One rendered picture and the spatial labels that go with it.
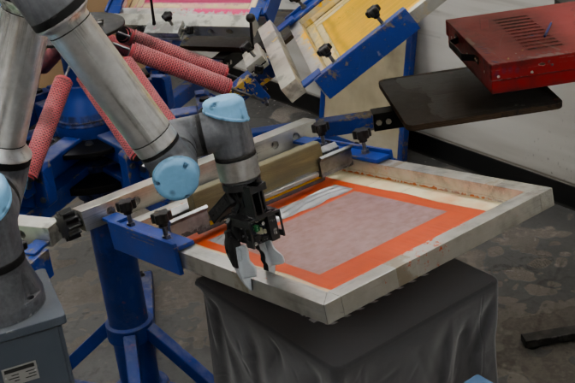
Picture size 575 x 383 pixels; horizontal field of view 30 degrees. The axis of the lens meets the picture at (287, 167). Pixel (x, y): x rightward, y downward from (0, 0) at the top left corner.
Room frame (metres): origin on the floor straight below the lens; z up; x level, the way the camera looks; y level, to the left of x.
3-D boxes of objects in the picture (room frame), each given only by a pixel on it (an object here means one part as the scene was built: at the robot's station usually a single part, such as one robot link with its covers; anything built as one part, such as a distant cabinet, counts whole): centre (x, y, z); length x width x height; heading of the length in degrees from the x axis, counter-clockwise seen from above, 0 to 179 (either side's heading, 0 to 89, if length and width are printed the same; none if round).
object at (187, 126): (1.74, 0.19, 1.40); 0.11 x 0.11 x 0.08; 4
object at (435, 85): (2.95, -0.12, 0.91); 1.34 x 0.40 x 0.08; 95
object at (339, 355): (1.98, -0.09, 0.95); 0.48 x 0.44 x 0.01; 35
